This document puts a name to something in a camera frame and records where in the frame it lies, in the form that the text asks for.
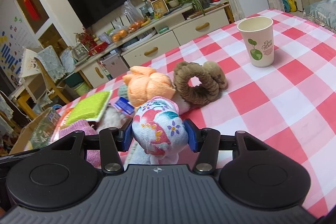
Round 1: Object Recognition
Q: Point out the pink small appliance box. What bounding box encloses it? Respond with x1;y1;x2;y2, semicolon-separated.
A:
101;54;129;79

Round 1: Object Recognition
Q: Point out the red white checkered tablecloth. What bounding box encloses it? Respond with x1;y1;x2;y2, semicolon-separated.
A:
51;8;336;219

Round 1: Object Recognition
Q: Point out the orange knitted yarn bundle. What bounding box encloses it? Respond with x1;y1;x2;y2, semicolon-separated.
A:
122;66;175;108

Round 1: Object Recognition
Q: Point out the red berry bouquet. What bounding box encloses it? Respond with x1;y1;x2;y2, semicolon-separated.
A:
75;27;97;50

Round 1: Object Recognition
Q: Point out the paper cup with green print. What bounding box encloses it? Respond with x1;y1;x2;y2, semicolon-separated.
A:
238;16;274;68

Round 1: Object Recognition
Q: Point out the cream TV cabinet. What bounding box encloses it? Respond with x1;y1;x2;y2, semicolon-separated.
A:
75;1;231;87

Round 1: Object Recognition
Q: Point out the floral white soft toy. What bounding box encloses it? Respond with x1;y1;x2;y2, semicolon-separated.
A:
126;97;189;165

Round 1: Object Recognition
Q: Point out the brown plush ring toy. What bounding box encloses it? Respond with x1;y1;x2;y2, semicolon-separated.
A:
173;61;228;106

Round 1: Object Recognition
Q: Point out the white fluffy plush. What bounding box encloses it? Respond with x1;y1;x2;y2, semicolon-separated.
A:
96;106;127;133

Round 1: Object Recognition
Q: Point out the green waste bin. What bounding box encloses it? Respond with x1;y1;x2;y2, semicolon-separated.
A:
73;82;91;96

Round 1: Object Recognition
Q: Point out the red gift box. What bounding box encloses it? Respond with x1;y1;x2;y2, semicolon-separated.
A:
88;42;109;56

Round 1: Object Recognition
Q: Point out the pink knitted cloth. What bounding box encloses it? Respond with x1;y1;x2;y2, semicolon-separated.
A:
59;119;101;169

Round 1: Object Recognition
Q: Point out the bag of oranges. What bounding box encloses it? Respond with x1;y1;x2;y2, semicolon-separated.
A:
109;0;145;43

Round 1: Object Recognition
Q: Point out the green striped sponge cloth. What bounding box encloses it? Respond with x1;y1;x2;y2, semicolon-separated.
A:
66;90;113;126

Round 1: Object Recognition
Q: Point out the blue small packet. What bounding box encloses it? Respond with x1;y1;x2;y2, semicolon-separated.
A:
114;97;134;116

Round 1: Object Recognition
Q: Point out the wooden dining chair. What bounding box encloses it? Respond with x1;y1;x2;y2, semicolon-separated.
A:
19;46;70;108

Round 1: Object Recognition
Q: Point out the small framed picture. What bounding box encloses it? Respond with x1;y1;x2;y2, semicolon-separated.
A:
151;0;169;15

